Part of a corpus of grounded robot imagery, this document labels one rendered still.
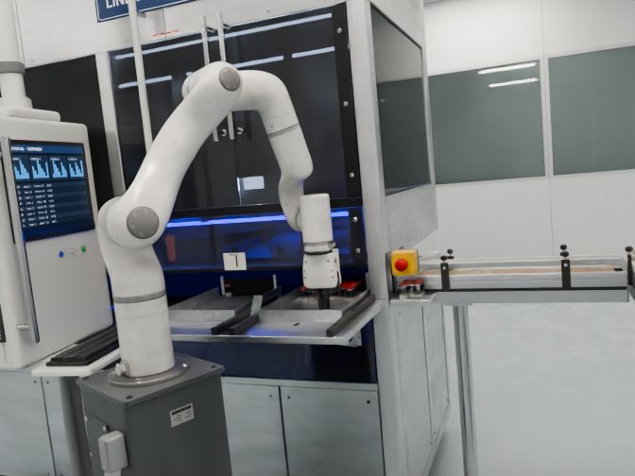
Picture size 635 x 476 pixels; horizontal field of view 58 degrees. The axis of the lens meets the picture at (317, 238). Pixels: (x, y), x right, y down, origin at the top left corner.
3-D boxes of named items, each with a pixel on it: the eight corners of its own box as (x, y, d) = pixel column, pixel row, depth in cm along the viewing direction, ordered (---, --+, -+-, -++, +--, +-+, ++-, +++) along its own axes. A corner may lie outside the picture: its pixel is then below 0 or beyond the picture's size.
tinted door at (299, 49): (241, 205, 198) (222, 28, 192) (362, 195, 182) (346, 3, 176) (241, 205, 197) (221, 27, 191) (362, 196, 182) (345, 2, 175)
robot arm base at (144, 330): (131, 394, 125) (121, 310, 123) (94, 378, 138) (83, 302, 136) (205, 367, 138) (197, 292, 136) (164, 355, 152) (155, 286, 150)
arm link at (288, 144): (249, 138, 162) (287, 236, 170) (277, 132, 149) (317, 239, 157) (276, 127, 167) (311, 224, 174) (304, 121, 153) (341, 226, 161)
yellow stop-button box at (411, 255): (397, 271, 187) (395, 248, 186) (420, 270, 184) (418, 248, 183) (391, 276, 180) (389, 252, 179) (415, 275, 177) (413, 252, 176)
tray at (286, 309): (303, 295, 201) (301, 285, 201) (375, 294, 192) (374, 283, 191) (259, 321, 170) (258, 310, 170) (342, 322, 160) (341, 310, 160)
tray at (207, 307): (218, 296, 214) (217, 286, 214) (282, 295, 204) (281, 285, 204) (163, 320, 183) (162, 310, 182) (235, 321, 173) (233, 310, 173)
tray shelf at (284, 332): (207, 300, 216) (207, 296, 216) (390, 299, 190) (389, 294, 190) (121, 339, 172) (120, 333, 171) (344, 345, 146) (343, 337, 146)
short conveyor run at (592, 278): (396, 304, 191) (392, 257, 189) (405, 294, 205) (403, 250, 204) (629, 303, 166) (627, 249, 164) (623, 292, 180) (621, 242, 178)
